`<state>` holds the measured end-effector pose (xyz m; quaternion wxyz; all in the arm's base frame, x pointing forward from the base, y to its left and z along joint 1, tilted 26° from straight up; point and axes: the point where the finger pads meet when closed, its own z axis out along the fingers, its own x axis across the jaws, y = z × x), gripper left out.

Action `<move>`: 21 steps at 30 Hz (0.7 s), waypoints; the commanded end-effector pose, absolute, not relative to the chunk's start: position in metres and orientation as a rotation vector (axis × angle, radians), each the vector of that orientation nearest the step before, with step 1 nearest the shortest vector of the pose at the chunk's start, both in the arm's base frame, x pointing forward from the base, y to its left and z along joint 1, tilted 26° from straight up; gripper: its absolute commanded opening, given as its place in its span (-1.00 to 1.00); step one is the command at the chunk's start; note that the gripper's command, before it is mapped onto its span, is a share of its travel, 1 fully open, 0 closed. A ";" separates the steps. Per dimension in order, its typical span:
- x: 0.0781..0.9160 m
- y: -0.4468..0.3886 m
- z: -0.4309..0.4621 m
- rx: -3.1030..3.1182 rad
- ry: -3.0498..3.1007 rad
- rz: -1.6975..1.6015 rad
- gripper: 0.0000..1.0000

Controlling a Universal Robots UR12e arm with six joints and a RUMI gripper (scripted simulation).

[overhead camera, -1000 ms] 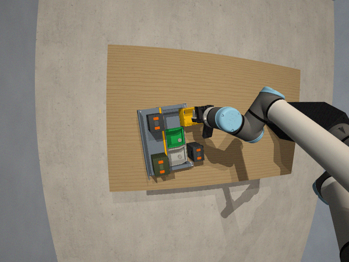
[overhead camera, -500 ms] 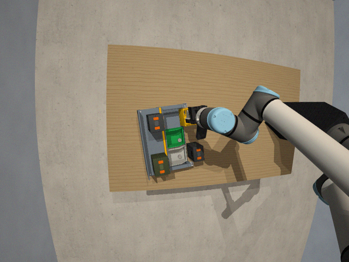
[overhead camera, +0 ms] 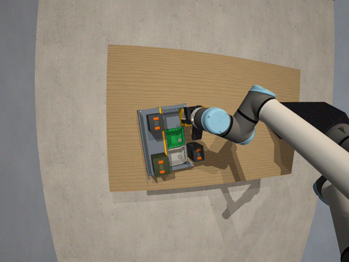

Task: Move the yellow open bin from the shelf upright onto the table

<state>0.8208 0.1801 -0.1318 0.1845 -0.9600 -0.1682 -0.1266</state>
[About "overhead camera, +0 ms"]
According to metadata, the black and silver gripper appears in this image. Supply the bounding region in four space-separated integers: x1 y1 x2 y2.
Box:
181 105 203 125

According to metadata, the grey metal rack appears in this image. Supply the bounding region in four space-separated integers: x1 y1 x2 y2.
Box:
137 103 193 180

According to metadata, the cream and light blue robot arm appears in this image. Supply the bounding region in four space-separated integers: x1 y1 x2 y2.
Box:
191 85 349 262

